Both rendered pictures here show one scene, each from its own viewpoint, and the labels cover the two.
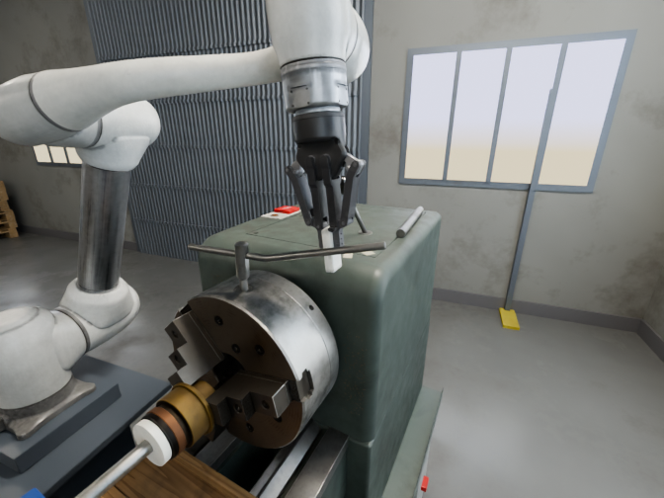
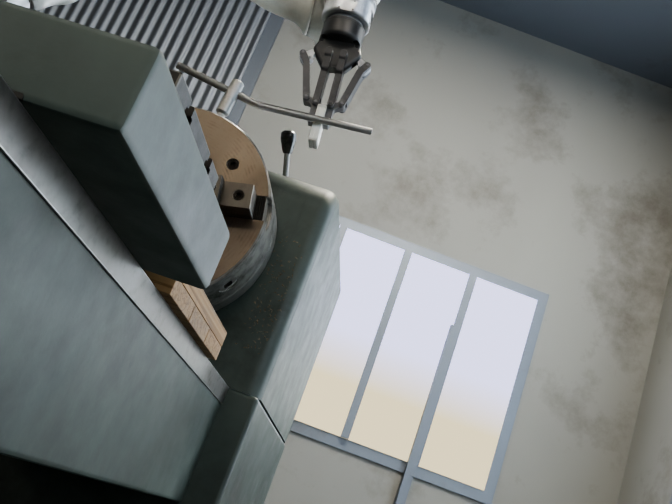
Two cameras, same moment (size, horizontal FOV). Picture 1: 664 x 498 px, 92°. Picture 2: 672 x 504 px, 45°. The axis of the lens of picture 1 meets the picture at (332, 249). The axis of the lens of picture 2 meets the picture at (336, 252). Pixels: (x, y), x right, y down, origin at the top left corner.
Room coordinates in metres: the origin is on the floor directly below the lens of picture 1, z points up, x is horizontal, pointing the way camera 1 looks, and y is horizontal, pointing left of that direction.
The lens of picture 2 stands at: (-0.72, 0.34, 0.70)
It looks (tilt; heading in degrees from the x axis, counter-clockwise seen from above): 19 degrees up; 339
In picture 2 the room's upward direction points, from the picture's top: 21 degrees clockwise
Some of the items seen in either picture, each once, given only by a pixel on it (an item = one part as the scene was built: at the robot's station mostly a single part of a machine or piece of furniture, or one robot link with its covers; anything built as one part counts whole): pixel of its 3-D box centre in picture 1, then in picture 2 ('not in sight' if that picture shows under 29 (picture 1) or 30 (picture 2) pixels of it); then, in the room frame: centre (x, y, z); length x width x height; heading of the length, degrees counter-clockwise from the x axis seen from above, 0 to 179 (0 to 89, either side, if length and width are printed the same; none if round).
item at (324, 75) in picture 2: (318, 193); (322, 79); (0.49, 0.02, 1.40); 0.04 x 0.01 x 0.11; 152
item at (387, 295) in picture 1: (335, 285); (198, 292); (0.87, -0.01, 1.06); 0.59 x 0.48 x 0.39; 152
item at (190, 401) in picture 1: (184, 415); not in sight; (0.38, 0.23, 1.08); 0.09 x 0.09 x 0.09; 62
